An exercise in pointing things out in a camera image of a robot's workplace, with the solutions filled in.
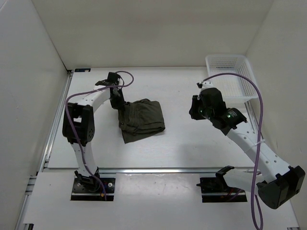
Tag olive green shorts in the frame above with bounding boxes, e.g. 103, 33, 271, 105
118, 99, 165, 144

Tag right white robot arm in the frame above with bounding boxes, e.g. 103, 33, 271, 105
189, 93, 306, 209

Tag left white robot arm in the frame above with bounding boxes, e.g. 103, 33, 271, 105
62, 76, 124, 196

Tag white perforated plastic basket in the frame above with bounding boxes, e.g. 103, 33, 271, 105
205, 54, 258, 104

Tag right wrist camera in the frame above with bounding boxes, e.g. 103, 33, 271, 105
198, 81, 227, 117

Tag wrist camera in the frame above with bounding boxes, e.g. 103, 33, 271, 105
198, 81, 227, 117
107, 72, 121, 85

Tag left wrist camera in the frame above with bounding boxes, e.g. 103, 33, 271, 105
107, 72, 121, 85

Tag right aluminium rail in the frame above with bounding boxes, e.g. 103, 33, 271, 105
244, 100, 274, 174

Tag aluminium rail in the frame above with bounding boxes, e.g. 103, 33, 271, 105
99, 167, 221, 174
14, 70, 74, 230
244, 100, 274, 174

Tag front aluminium rail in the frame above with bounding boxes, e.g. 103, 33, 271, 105
99, 167, 221, 174

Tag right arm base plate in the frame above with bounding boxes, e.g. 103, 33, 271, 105
197, 177, 247, 203

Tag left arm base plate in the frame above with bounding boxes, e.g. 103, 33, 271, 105
71, 174, 116, 202

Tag left aluminium rail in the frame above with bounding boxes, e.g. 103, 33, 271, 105
14, 70, 74, 230

